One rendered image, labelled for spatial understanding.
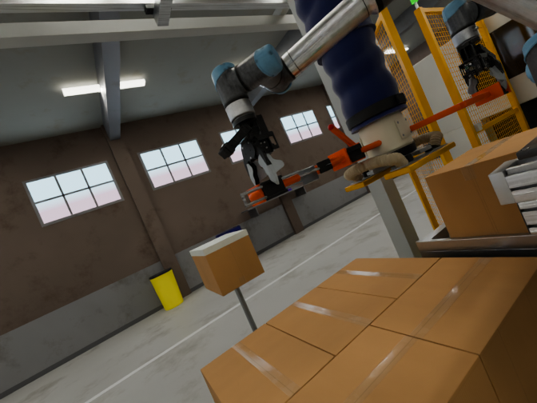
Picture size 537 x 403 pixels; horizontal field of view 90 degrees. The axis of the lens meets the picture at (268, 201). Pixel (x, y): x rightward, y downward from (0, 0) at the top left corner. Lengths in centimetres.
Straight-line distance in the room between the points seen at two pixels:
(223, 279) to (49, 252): 453
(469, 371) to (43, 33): 329
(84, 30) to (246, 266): 244
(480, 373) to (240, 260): 169
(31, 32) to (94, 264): 420
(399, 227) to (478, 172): 128
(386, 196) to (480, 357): 178
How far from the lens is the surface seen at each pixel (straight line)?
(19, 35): 313
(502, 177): 94
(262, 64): 77
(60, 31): 314
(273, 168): 72
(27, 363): 653
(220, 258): 224
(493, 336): 111
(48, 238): 637
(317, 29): 88
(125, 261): 624
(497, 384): 112
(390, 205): 264
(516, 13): 77
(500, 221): 159
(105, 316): 630
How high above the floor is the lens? 117
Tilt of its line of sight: level
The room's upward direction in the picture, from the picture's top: 24 degrees counter-clockwise
